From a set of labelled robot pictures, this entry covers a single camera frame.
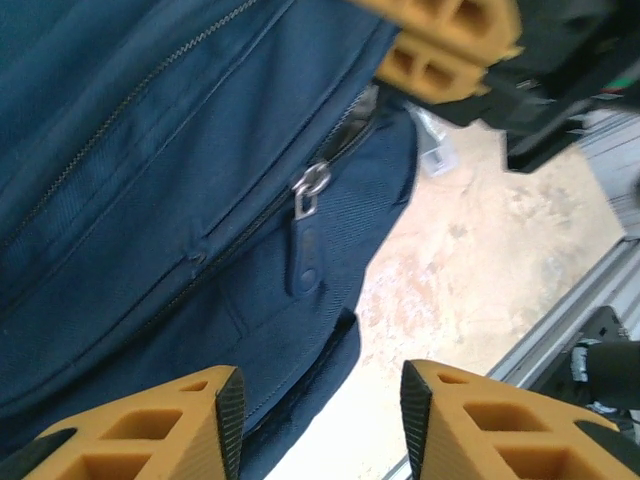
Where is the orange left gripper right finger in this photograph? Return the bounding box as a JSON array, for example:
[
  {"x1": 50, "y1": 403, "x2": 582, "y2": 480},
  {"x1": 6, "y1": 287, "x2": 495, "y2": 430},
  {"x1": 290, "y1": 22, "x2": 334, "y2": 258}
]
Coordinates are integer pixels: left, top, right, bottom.
[{"x1": 399, "y1": 358, "x2": 640, "y2": 480}]

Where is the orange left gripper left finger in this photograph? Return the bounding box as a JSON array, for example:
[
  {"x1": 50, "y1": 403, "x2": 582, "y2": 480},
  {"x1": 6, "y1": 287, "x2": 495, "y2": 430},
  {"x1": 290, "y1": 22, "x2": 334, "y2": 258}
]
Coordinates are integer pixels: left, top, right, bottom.
[{"x1": 0, "y1": 364, "x2": 246, "y2": 480}]

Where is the navy blue backpack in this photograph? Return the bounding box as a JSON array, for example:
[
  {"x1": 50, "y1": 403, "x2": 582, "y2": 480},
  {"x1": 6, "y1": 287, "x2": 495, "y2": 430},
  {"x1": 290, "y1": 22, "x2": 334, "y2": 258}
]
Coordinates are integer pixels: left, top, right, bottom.
[{"x1": 0, "y1": 0, "x2": 420, "y2": 480}]

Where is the aluminium rail frame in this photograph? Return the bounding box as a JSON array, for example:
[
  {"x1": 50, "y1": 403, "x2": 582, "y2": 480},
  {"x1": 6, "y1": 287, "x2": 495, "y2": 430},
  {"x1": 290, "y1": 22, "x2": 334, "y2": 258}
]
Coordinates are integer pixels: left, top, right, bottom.
[{"x1": 384, "y1": 234, "x2": 640, "y2": 480}]

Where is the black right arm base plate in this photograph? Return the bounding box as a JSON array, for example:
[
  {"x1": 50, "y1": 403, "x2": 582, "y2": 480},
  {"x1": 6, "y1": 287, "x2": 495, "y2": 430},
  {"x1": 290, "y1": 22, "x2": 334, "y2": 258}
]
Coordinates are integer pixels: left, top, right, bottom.
[{"x1": 589, "y1": 304, "x2": 640, "y2": 346}]

